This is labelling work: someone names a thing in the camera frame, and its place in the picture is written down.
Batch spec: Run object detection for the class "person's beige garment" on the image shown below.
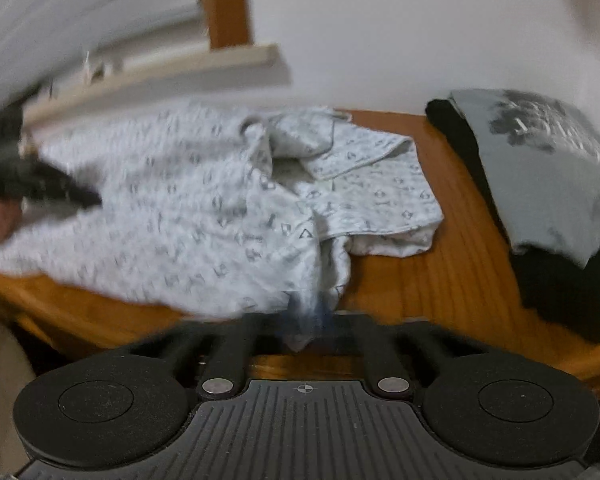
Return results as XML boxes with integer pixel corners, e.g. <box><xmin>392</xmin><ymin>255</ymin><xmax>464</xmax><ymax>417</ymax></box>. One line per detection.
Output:
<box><xmin>0</xmin><ymin>310</ymin><xmax>37</xmax><ymax>477</ymax></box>

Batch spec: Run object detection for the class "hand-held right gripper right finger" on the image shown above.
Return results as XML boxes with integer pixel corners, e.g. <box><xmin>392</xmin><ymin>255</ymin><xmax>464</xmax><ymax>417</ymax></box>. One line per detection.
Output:
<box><xmin>310</xmin><ymin>312</ymin><xmax>486</xmax><ymax>401</ymax></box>

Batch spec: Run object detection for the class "person's left hand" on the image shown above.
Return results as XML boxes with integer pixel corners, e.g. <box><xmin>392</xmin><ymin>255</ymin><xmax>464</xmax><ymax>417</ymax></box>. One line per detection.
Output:
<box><xmin>0</xmin><ymin>194</ymin><xmax>26</xmax><ymax>252</ymax></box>

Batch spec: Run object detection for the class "white patterned shirt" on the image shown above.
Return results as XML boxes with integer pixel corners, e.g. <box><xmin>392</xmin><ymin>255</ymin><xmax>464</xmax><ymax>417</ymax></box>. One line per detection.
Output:
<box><xmin>0</xmin><ymin>100</ymin><xmax>446</xmax><ymax>353</ymax></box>

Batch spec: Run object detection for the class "grey printed folded shirt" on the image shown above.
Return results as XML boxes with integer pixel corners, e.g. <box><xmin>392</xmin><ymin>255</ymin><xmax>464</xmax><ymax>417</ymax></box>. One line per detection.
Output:
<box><xmin>447</xmin><ymin>89</ymin><xmax>600</xmax><ymax>268</ymax></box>

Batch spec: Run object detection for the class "grey roller shutter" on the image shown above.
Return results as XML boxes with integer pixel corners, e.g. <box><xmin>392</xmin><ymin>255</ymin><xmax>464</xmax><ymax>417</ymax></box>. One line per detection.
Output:
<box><xmin>0</xmin><ymin>0</ymin><xmax>211</xmax><ymax>106</ymax></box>

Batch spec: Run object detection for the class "wooden window frame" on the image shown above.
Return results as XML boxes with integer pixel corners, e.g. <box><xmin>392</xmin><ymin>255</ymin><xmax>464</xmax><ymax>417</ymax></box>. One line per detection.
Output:
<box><xmin>200</xmin><ymin>0</ymin><xmax>254</xmax><ymax>52</ymax></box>

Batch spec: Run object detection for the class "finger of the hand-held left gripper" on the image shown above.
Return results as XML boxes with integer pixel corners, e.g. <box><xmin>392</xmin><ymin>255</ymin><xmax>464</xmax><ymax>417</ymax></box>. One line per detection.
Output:
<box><xmin>45</xmin><ymin>165</ymin><xmax>104</xmax><ymax>209</ymax></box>

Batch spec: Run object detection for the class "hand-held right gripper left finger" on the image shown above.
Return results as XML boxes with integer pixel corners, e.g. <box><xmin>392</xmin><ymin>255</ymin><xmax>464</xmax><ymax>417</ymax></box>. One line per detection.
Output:
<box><xmin>125</xmin><ymin>312</ymin><xmax>306</xmax><ymax>401</ymax></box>

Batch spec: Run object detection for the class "beige windowsill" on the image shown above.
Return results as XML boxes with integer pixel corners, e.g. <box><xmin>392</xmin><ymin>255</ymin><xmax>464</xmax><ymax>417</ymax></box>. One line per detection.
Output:
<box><xmin>20</xmin><ymin>44</ymin><xmax>293</xmax><ymax>131</ymax></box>

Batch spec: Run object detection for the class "black folded garment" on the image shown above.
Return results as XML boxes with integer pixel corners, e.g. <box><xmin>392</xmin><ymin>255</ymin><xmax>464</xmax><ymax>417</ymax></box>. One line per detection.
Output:
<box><xmin>425</xmin><ymin>97</ymin><xmax>600</xmax><ymax>345</ymax></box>

